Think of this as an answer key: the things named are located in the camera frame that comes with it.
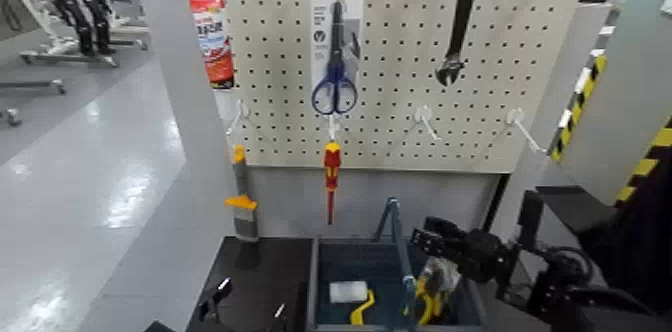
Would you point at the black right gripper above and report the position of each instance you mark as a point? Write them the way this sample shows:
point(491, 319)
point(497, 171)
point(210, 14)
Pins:
point(483, 255)

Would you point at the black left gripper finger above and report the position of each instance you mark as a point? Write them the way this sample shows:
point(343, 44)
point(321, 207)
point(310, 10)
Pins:
point(279, 319)
point(214, 300)

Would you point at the yellow pliers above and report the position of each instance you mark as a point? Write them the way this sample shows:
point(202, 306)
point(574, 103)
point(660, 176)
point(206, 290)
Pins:
point(428, 305)

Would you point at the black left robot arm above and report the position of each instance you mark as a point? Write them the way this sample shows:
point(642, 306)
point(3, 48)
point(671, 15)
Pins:
point(158, 328)

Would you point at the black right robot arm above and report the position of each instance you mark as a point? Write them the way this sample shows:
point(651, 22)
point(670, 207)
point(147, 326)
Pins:
point(577, 281)

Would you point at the grey panel under pegboard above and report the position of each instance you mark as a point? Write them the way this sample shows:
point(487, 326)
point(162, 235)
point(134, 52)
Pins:
point(367, 192)

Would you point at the white pegboard hook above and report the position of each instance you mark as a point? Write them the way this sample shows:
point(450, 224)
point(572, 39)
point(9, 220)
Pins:
point(332, 126)
point(515, 116)
point(423, 113)
point(240, 111)

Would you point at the red yellow screwdriver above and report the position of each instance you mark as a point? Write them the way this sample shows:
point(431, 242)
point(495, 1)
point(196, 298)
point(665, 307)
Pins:
point(332, 160)

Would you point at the grey partition panel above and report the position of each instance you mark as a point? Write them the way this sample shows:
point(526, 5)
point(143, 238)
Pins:
point(178, 166)

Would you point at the white perforated pegboard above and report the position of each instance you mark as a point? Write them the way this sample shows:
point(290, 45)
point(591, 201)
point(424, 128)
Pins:
point(399, 87)

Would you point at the yellow black hazard tape strip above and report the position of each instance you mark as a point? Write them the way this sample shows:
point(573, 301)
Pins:
point(575, 108)
point(643, 167)

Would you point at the blue scissors on card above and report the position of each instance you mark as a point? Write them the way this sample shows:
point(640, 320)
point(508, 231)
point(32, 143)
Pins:
point(336, 76)

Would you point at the black adjustable wrench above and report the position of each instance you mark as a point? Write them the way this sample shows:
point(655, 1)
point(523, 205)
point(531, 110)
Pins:
point(462, 14)

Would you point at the red white sealant tube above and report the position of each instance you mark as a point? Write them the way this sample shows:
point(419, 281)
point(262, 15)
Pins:
point(212, 34)

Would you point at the grey caster wheel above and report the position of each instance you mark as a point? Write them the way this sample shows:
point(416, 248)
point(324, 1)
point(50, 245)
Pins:
point(12, 116)

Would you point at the black robot on stand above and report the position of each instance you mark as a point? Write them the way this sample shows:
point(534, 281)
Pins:
point(84, 3)

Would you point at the white robot on stand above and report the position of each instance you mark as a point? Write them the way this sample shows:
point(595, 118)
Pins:
point(31, 3)

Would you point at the grey floor rail with caster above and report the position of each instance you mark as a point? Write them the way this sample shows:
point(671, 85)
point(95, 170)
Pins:
point(36, 84)

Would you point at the grey wheeled base frame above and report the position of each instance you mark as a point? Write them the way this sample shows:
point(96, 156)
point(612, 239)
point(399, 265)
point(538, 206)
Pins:
point(68, 57)

